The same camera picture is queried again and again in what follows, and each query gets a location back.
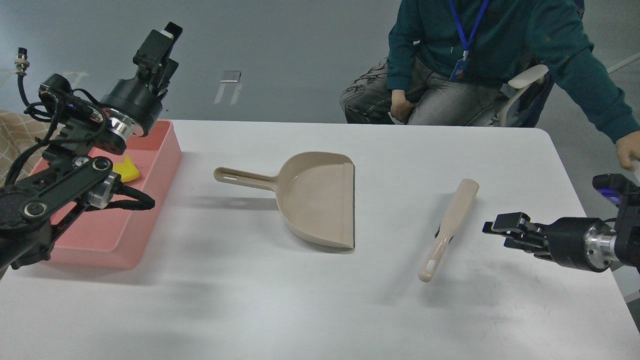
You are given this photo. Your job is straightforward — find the person's left hand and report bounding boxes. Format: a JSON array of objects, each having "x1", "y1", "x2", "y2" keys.
[{"x1": 615, "y1": 130, "x2": 640, "y2": 172}]

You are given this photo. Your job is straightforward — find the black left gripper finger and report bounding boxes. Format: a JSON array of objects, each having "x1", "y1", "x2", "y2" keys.
[{"x1": 133, "y1": 22, "x2": 183, "y2": 93}]

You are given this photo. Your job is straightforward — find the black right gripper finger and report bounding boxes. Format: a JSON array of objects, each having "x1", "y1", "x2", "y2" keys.
[
  {"x1": 503, "y1": 235, "x2": 553, "y2": 261},
  {"x1": 482, "y1": 212, "x2": 541, "y2": 239}
]

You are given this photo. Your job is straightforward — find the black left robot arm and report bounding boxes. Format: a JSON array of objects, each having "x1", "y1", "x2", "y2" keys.
[{"x1": 0, "y1": 22, "x2": 183, "y2": 272}]

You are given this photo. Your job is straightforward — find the beige plastic dustpan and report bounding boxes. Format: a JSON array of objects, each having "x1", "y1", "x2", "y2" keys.
[{"x1": 213, "y1": 152, "x2": 355, "y2": 251}]

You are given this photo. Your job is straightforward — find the pink plastic bin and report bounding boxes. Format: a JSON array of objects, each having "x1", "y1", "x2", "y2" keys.
[{"x1": 27, "y1": 119, "x2": 183, "y2": 271}]

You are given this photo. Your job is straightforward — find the beige checkered cloth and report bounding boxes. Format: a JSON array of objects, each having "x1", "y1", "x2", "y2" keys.
[{"x1": 0, "y1": 109, "x2": 50, "y2": 186}]

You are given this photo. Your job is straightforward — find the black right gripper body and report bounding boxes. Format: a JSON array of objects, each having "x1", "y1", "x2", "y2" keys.
[{"x1": 537, "y1": 217, "x2": 618, "y2": 273}]

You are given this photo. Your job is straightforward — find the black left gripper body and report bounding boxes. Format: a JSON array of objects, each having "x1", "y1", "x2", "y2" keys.
[{"x1": 100, "y1": 70, "x2": 167, "y2": 138}]

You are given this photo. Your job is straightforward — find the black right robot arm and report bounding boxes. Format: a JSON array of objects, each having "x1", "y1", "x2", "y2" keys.
[{"x1": 482, "y1": 173, "x2": 640, "y2": 273}]

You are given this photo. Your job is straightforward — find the yellow green sponge piece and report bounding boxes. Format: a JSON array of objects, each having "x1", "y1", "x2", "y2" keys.
[{"x1": 112, "y1": 155, "x2": 141, "y2": 183}]

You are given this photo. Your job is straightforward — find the white office chair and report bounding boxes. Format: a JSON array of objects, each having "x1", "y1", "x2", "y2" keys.
[{"x1": 491, "y1": 64, "x2": 549, "y2": 128}]

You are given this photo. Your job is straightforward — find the seated person in teal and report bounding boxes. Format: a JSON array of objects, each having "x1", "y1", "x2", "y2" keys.
[{"x1": 340, "y1": 0, "x2": 639, "y2": 144}]

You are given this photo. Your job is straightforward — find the person's right hand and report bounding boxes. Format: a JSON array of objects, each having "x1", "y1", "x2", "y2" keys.
[{"x1": 390, "y1": 89, "x2": 416, "y2": 125}]

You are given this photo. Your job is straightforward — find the beige hand brush black bristles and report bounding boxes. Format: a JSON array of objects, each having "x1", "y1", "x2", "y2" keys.
[{"x1": 417, "y1": 178, "x2": 480, "y2": 283}]

